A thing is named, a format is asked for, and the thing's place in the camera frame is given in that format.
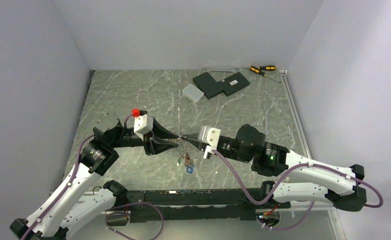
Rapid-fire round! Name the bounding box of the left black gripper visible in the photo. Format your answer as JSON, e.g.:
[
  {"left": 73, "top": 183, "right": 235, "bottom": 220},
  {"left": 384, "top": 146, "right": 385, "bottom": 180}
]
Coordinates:
[{"left": 110, "top": 116, "right": 179, "bottom": 155}]

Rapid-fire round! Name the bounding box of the silver disc keyring with keys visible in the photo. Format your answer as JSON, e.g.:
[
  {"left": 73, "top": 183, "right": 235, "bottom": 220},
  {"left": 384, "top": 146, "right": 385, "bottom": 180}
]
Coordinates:
[{"left": 168, "top": 138, "right": 195, "bottom": 174}]

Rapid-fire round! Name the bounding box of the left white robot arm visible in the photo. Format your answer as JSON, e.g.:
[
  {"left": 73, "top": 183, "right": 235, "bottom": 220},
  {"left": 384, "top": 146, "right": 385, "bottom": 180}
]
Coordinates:
[{"left": 10, "top": 109, "right": 178, "bottom": 240}]

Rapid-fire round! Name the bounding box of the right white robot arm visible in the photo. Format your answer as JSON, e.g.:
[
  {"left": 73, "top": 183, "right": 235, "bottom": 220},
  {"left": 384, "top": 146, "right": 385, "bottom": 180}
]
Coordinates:
[{"left": 182, "top": 124, "right": 367, "bottom": 212}]

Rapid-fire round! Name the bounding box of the silver wrench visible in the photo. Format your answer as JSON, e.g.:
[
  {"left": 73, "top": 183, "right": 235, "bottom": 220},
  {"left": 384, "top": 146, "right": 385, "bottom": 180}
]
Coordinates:
[{"left": 263, "top": 107, "right": 270, "bottom": 136}]

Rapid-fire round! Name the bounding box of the yellow black screwdriver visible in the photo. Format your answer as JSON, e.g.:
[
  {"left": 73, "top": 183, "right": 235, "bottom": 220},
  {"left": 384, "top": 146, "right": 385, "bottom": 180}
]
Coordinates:
[
  {"left": 244, "top": 65, "right": 277, "bottom": 72},
  {"left": 250, "top": 70, "right": 280, "bottom": 83}
]

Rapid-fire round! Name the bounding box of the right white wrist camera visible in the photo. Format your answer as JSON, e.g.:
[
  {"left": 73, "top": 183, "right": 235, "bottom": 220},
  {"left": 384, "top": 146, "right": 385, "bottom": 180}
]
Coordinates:
[{"left": 197, "top": 125, "right": 221, "bottom": 160}]

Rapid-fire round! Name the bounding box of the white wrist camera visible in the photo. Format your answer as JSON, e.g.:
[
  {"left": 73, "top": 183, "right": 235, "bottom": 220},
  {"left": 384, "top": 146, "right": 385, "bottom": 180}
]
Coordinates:
[
  {"left": 131, "top": 109, "right": 154, "bottom": 138},
  {"left": 197, "top": 125, "right": 221, "bottom": 160}
]

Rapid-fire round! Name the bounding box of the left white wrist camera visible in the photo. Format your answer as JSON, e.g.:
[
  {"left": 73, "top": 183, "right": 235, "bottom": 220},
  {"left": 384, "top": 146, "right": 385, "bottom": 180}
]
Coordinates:
[{"left": 131, "top": 109, "right": 154, "bottom": 138}]

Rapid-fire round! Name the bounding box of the white network switch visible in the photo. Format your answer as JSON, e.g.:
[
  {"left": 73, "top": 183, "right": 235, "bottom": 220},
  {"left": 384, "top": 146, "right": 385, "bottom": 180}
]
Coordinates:
[{"left": 182, "top": 84, "right": 205, "bottom": 103}]

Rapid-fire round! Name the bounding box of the black network switch large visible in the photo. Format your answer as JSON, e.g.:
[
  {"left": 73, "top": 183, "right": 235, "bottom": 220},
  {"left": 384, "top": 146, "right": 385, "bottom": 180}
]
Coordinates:
[{"left": 192, "top": 72, "right": 230, "bottom": 100}]

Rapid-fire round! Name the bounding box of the black network switch small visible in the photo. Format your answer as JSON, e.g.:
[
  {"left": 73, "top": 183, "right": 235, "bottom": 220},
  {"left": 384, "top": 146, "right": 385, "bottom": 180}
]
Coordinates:
[{"left": 222, "top": 72, "right": 250, "bottom": 97}]

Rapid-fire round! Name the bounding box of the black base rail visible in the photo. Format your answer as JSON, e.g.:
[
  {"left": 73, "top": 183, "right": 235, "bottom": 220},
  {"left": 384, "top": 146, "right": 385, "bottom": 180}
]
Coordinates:
[{"left": 102, "top": 180, "right": 291, "bottom": 223}]

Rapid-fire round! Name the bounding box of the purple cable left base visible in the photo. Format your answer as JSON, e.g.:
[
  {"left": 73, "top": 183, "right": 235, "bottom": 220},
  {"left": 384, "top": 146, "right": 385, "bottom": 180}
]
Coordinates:
[{"left": 104, "top": 201, "right": 165, "bottom": 240}]

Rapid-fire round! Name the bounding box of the purple cable base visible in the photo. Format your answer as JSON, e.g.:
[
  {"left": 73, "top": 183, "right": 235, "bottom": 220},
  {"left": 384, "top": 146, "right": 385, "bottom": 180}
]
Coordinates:
[
  {"left": 212, "top": 149, "right": 385, "bottom": 232},
  {"left": 104, "top": 201, "right": 165, "bottom": 240}
]

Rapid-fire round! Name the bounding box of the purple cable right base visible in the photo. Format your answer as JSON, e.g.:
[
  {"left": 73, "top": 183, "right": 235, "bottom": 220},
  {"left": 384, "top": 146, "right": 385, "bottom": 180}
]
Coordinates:
[{"left": 212, "top": 149, "right": 385, "bottom": 232}]

